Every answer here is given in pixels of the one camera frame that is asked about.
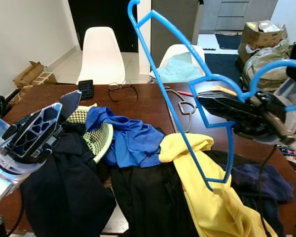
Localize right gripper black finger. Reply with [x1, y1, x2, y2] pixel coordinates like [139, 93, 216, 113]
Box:
[200, 102, 267, 134]
[196, 91, 264, 117]

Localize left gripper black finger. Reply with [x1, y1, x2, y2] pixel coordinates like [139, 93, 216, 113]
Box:
[59, 90, 82, 124]
[1, 103, 64, 161]

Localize blue plastic hanger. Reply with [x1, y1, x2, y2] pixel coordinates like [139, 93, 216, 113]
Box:
[127, 0, 296, 193]

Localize black buttoned garment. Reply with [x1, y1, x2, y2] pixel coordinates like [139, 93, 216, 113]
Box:
[20, 121, 116, 237]

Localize dark grey hanger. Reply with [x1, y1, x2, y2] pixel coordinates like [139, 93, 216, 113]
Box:
[163, 86, 198, 133]

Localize colourful small items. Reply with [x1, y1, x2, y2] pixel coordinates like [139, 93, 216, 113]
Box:
[276, 145, 296, 171]

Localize green laundry basket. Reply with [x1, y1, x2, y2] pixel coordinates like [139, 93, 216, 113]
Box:
[64, 105, 114, 163]

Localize eyeglasses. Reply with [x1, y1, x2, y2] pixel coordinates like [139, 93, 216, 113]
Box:
[107, 81, 139, 103]

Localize flat cardboard box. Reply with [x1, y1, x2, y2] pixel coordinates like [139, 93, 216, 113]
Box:
[12, 61, 56, 89]

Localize teal cloth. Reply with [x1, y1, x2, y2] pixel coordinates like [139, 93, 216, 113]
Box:
[155, 53, 204, 83]

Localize white plastic chair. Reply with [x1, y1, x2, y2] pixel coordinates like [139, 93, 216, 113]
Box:
[150, 44, 208, 83]
[76, 27, 125, 85]

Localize beige bag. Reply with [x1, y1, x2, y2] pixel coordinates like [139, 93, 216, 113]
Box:
[242, 39, 293, 93]

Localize navy garment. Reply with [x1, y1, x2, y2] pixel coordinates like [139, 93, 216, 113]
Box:
[207, 150, 295, 237]

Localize blue shirt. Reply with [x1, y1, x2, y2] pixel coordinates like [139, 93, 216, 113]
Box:
[85, 106, 164, 168]

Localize open cardboard box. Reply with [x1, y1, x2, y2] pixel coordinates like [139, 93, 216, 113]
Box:
[241, 21, 288, 50]

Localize yellow garment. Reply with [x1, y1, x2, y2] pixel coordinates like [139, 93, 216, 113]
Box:
[159, 133, 278, 237]

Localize grey drawer cabinet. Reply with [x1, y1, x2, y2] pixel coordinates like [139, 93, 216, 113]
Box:
[215, 0, 279, 31]

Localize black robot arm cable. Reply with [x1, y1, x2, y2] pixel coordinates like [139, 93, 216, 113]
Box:
[256, 143, 281, 237]

